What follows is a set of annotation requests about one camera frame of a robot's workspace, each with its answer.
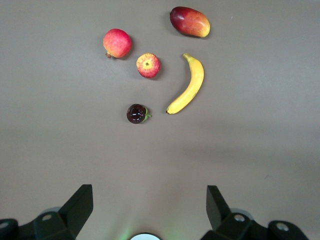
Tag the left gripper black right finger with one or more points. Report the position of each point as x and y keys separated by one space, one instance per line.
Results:
x=220 y=215

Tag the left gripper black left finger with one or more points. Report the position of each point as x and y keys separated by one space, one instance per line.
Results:
x=72 y=212

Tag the yellow banana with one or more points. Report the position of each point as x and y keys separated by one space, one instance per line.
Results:
x=193 y=82

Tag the red yellow striped apple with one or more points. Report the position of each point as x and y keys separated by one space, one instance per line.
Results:
x=148 y=65

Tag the dark purple mangosteen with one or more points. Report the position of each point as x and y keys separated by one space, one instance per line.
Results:
x=136 y=113

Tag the red pomegranate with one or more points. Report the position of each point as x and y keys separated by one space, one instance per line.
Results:
x=117 y=43

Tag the red yellow mango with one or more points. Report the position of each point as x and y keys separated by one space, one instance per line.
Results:
x=190 y=21

